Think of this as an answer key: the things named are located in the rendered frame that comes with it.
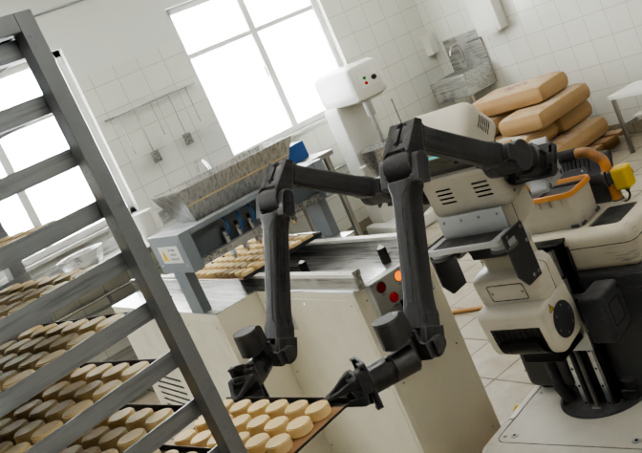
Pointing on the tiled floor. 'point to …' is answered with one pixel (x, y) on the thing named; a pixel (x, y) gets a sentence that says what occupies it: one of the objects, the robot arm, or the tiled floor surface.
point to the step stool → (620, 111)
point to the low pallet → (607, 140)
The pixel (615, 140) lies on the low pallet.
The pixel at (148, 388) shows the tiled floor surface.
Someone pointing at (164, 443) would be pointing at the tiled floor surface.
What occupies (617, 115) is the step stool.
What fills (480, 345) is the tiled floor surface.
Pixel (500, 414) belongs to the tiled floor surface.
